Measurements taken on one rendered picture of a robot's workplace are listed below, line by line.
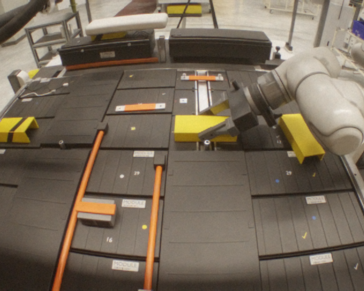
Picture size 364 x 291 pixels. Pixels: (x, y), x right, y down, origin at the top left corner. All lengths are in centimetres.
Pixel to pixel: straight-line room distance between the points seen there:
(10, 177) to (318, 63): 83
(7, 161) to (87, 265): 44
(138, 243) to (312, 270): 34
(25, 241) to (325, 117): 64
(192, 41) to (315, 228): 80
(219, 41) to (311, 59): 52
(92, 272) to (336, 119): 52
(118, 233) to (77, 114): 44
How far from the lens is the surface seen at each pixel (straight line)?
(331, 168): 68
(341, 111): 45
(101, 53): 109
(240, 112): 58
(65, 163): 66
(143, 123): 70
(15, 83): 141
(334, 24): 445
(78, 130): 74
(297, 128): 70
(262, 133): 69
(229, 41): 102
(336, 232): 57
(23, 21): 54
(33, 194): 64
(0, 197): 71
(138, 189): 55
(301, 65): 57
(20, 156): 78
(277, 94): 58
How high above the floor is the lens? 145
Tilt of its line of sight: 45 degrees down
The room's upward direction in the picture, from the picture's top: 2 degrees counter-clockwise
